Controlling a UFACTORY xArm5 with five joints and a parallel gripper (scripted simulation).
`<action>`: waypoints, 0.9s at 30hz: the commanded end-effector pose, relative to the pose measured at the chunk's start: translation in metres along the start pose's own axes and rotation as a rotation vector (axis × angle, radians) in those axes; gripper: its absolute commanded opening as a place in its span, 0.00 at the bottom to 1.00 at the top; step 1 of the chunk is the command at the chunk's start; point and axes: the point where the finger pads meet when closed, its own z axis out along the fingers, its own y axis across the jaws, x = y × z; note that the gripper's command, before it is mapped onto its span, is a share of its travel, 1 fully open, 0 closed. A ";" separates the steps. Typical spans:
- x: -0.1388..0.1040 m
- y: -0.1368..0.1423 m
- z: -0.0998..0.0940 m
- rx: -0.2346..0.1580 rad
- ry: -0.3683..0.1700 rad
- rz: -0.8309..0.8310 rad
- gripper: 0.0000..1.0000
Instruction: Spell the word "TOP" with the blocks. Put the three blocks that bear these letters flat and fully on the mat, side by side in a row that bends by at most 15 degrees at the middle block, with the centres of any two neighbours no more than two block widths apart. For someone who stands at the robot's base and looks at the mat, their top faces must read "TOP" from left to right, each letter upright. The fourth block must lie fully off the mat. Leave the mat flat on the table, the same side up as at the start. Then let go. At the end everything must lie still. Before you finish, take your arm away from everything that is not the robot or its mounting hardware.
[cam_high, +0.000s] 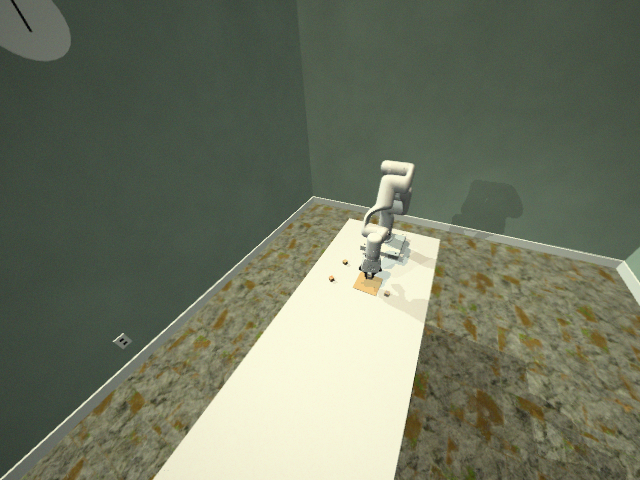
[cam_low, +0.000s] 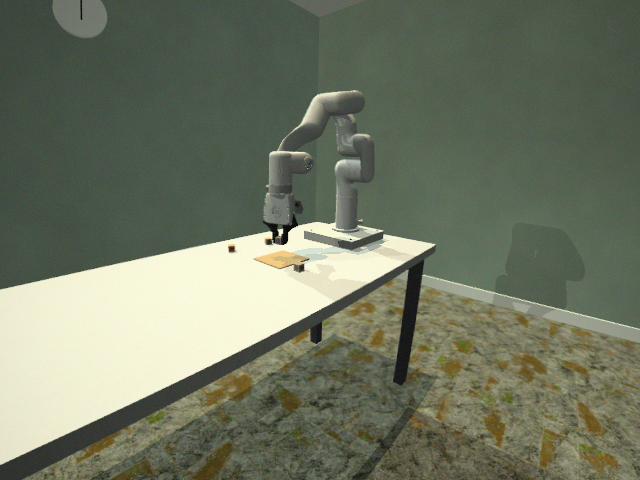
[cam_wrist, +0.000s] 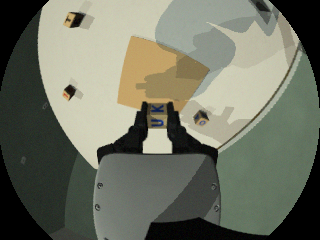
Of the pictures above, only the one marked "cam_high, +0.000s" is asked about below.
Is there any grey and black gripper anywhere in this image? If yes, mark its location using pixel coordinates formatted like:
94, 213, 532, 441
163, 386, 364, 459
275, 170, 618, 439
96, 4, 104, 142
359, 255, 382, 280

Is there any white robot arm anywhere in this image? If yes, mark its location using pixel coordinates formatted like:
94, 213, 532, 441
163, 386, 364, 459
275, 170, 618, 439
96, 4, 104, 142
361, 161, 415, 261

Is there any tan flat mat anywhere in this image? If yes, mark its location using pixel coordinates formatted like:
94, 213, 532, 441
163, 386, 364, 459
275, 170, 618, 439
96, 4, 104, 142
353, 272, 383, 296

